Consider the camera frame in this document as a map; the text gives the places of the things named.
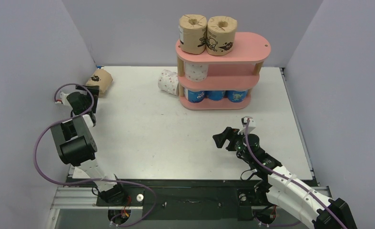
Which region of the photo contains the brown roll black print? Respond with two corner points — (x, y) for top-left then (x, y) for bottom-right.
(85, 69), (113, 97)

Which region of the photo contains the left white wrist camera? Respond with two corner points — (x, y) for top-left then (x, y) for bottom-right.
(55, 91), (70, 106)

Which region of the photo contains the brown roll with barcode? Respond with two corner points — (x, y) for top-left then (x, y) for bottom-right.
(179, 14), (207, 54)

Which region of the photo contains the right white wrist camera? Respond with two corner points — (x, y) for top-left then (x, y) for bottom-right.
(239, 116), (256, 135)

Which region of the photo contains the floral roll on shelf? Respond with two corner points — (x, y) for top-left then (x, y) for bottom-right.
(184, 62), (209, 82)

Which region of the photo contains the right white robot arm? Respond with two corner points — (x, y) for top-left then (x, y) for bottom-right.
(213, 127), (357, 229)

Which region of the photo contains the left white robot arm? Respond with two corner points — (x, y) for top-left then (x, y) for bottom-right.
(51, 85), (127, 205)

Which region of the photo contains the lower floral paper roll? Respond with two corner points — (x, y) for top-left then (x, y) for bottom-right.
(158, 70), (179, 96)

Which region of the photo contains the brown roll cartoon print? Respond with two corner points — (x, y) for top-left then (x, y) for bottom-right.
(206, 16), (238, 56)

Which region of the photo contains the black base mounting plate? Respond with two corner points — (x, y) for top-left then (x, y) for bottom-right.
(94, 178), (287, 222)

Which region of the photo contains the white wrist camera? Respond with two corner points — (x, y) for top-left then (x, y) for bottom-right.
(239, 116), (256, 135)
(55, 91), (70, 106)

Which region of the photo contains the pink three-tier shelf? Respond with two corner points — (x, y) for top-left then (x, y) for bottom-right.
(175, 32), (271, 110)

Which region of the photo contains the blue paper roll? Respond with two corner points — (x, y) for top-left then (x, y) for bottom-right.
(184, 88), (206, 103)

